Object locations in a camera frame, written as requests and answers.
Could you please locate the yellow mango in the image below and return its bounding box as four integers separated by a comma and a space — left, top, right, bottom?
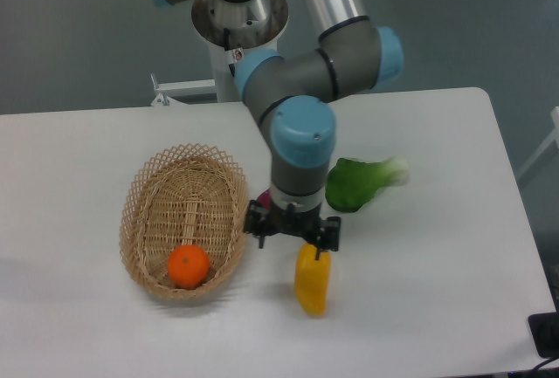
294, 244, 331, 317

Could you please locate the woven wicker basket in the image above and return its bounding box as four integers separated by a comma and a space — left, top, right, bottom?
120, 144, 249, 301

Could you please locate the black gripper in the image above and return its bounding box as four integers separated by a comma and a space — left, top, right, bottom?
244, 200, 342, 261

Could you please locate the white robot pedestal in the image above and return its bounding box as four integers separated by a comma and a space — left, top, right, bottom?
149, 0, 290, 107

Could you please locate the white frame at right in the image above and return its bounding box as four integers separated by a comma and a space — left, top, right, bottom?
515, 107, 558, 189

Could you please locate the orange fruit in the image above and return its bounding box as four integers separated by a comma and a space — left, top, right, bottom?
167, 244, 210, 289

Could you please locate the purple sweet potato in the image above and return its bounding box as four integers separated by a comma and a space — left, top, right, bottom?
257, 190, 271, 208

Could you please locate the green bok choy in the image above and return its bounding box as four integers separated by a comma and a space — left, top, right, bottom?
325, 156, 410, 213

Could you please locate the black device at edge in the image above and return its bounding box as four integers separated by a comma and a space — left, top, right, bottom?
528, 312, 558, 358

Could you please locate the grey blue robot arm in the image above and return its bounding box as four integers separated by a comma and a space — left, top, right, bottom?
153, 0, 404, 253

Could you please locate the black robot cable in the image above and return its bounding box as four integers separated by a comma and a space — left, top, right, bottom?
222, 27, 239, 78

